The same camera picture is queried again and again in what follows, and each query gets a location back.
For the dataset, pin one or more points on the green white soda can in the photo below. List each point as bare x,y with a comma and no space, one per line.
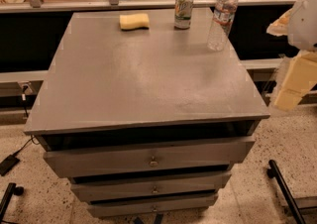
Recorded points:
182,13

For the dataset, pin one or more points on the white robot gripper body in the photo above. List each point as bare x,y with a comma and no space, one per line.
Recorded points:
306,23

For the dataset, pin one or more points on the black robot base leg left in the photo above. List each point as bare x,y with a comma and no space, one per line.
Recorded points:
12,189

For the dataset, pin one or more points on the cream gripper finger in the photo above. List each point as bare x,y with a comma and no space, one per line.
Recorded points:
300,78
280,26

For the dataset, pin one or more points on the grey drawer cabinet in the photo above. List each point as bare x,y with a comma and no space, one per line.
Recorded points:
108,87

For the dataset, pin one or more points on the yellow sponge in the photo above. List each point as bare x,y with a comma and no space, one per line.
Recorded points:
134,21

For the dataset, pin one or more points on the grey drawer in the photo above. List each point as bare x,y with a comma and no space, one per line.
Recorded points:
150,186
162,204
144,157

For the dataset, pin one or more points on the top grey drawer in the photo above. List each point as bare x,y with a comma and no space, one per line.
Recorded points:
144,157

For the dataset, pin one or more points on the black power adapter with cable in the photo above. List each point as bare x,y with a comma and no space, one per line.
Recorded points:
9,162

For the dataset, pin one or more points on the middle grey drawer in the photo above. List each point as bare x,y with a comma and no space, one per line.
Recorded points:
150,186

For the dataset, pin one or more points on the clear plastic water bottle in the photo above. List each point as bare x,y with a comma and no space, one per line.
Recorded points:
223,17

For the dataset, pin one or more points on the grey metal railing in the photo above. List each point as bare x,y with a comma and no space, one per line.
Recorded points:
30,6

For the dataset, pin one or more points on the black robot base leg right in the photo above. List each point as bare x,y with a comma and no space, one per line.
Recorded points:
274,172

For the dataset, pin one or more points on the bottom grey drawer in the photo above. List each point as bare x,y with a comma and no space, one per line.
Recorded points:
162,204

